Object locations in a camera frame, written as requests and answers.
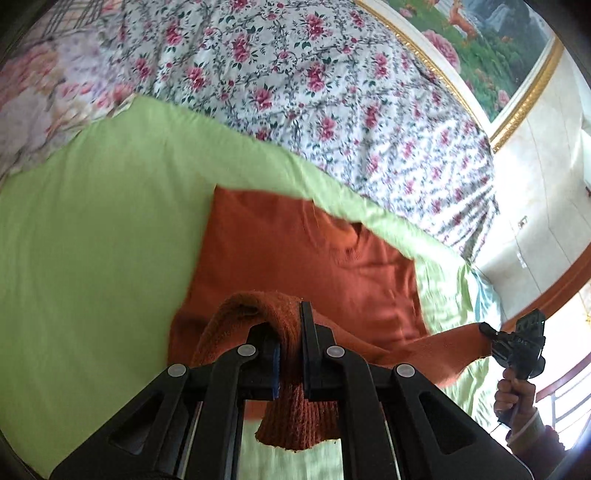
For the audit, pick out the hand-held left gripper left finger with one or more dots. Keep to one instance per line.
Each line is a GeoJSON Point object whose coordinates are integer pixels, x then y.
{"type": "Point", "coordinates": [275, 369]}

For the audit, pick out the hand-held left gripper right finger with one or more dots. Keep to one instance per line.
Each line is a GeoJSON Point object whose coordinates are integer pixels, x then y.
{"type": "Point", "coordinates": [308, 364]}

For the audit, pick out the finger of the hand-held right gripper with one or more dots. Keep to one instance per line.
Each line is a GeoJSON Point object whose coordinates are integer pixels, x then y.
{"type": "Point", "coordinates": [487, 329]}

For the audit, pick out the rust orange knit sweater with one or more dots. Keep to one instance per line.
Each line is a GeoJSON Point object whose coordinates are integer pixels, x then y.
{"type": "Point", "coordinates": [295, 272]}

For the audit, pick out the person's right forearm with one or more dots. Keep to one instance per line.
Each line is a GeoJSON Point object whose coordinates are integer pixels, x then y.
{"type": "Point", "coordinates": [535, 438]}

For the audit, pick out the person's right hand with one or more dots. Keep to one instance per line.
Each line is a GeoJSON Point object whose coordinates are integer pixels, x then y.
{"type": "Point", "coordinates": [513, 397]}

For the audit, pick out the light green bed sheet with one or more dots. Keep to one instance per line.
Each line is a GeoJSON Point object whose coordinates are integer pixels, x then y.
{"type": "Point", "coordinates": [92, 258]}

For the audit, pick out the floral print quilt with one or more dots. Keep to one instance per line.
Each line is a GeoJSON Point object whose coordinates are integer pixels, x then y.
{"type": "Point", "coordinates": [323, 92]}

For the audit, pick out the gold framed landscape painting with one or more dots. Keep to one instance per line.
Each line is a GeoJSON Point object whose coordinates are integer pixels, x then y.
{"type": "Point", "coordinates": [475, 55]}

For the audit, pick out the pale pink floral pillow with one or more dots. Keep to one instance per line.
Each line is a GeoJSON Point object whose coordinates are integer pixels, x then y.
{"type": "Point", "coordinates": [46, 92]}

